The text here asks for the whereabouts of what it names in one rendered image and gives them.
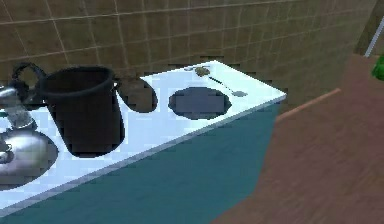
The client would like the dark grey round plate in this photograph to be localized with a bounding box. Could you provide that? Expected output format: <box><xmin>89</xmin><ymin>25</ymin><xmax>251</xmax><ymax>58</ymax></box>
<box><xmin>167</xmin><ymin>86</ymin><xmax>233</xmax><ymax>121</ymax></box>

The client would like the silver spoon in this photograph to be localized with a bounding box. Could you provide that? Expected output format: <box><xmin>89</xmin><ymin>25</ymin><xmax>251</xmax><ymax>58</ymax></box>
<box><xmin>184</xmin><ymin>65</ymin><xmax>249</xmax><ymax>98</ymax></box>

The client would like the teal cupboard with white worktop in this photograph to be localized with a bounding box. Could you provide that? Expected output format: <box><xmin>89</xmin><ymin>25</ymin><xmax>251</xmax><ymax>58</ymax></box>
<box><xmin>0</xmin><ymin>59</ymin><xmax>288</xmax><ymax>224</ymax></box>

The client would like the silver tap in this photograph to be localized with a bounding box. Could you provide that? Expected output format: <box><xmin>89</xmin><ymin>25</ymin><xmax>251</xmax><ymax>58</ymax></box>
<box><xmin>0</xmin><ymin>83</ymin><xmax>36</xmax><ymax>130</ymax></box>

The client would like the green house plant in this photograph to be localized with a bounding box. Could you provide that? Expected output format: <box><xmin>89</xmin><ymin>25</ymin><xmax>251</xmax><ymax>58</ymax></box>
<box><xmin>371</xmin><ymin>55</ymin><xmax>384</xmax><ymax>82</ymax></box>

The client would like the black pot with handle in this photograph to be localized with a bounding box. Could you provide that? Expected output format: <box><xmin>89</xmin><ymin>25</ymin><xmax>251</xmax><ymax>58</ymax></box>
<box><xmin>11</xmin><ymin>61</ymin><xmax>126</xmax><ymax>159</ymax></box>

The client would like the grey door frame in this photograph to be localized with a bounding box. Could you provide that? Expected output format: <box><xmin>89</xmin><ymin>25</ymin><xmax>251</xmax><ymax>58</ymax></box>
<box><xmin>363</xmin><ymin>14</ymin><xmax>384</xmax><ymax>58</ymax></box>

